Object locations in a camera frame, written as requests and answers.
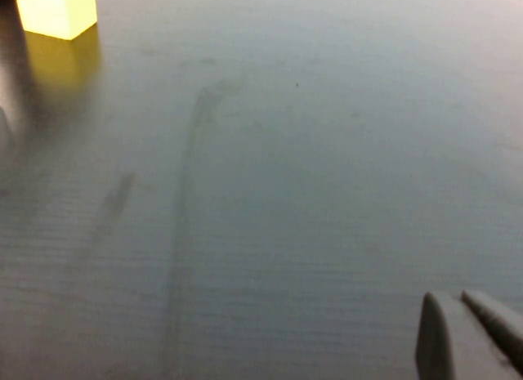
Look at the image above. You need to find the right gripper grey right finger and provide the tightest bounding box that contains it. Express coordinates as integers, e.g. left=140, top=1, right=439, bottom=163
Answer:
left=460, top=288, right=523, bottom=377

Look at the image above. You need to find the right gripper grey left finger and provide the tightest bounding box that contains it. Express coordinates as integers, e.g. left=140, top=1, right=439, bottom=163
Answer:
left=414, top=291, right=455, bottom=380

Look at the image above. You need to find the yellow foam cube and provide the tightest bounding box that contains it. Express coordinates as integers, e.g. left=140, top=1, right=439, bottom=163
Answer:
left=13, top=0, right=99, bottom=42

